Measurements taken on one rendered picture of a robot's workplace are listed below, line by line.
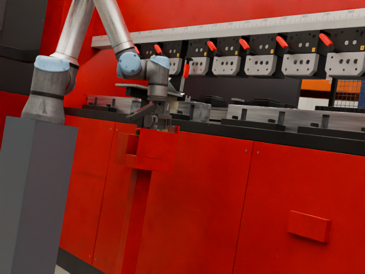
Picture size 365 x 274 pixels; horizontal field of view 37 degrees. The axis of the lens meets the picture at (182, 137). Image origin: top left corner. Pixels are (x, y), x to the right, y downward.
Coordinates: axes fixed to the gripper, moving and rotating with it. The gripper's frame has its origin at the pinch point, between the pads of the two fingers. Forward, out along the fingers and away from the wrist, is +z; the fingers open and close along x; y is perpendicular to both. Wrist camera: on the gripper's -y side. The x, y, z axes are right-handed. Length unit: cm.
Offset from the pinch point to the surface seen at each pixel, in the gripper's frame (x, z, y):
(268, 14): -11, -57, 43
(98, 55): 132, -47, 26
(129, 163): 0.0, 5.3, -7.0
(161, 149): -4.9, -0.7, 3.3
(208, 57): 22, -41, 37
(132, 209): 2.3, 22.8, -3.3
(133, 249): 2.3, 38.3, -1.2
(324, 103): 314, -47, 390
